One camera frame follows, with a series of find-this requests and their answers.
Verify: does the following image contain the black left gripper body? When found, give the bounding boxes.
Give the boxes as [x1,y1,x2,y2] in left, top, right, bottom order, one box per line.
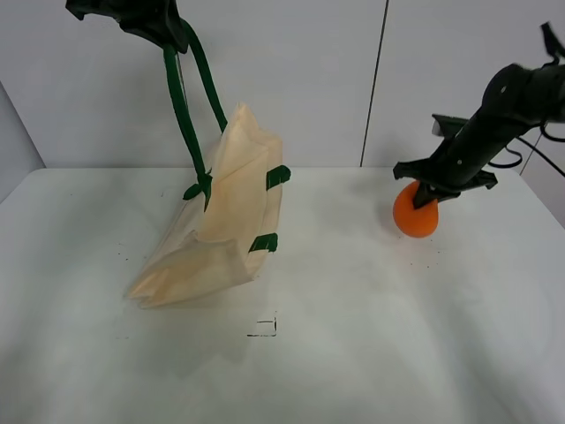
[65,0,188,53]

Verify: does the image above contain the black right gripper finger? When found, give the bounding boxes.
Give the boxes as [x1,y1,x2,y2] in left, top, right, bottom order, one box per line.
[412,181,437,208]

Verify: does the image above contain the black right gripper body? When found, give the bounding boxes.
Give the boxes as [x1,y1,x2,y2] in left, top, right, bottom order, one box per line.
[393,114,499,200]

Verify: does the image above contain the orange pear-shaped fruit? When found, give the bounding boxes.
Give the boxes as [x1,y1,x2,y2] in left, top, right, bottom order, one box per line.
[393,181,439,239]

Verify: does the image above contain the white linen bag green handles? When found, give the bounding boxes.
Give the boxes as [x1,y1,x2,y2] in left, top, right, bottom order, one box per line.
[127,22,291,307]

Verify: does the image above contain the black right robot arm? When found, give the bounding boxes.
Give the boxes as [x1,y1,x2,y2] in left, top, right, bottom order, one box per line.
[393,22,564,209]

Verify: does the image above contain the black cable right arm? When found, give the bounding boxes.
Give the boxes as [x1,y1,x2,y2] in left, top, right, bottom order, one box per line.
[485,121,565,180]

